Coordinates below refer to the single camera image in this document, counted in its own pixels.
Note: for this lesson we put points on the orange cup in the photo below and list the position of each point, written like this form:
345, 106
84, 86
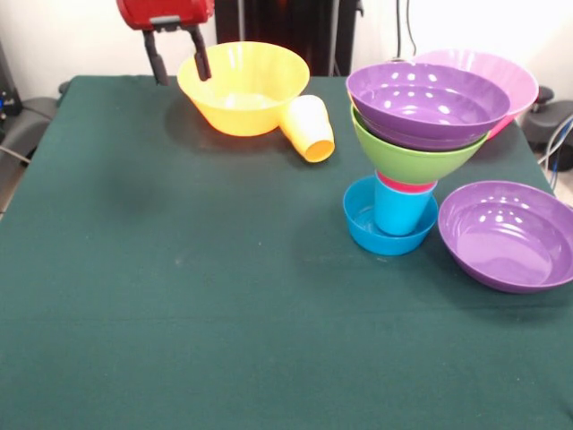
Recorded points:
309, 134

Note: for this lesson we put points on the dark green tablecloth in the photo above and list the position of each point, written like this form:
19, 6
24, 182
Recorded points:
179, 358

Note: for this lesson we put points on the pink bowl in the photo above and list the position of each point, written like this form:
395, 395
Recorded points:
519, 85

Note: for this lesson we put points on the orange bowl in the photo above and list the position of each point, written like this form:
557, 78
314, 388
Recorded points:
242, 121

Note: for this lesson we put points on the blue cup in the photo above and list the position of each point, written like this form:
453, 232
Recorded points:
400, 215

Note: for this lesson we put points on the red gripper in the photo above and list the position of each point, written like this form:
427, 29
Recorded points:
165, 11

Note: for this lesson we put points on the green bowl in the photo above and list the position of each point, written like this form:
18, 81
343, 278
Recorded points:
412, 163

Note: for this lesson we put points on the blue bowl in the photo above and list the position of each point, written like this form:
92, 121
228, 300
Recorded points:
362, 237

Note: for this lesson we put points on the black knobbed device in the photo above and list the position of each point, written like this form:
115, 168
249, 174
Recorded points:
559, 121

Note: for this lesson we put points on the red cup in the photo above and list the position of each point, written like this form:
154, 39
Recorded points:
405, 184

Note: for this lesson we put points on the black computer tower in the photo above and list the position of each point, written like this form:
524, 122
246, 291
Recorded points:
9, 89

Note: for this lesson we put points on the purple bowl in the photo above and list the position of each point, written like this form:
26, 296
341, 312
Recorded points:
506, 251
403, 103

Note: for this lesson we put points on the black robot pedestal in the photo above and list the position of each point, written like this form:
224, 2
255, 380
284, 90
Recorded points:
291, 27

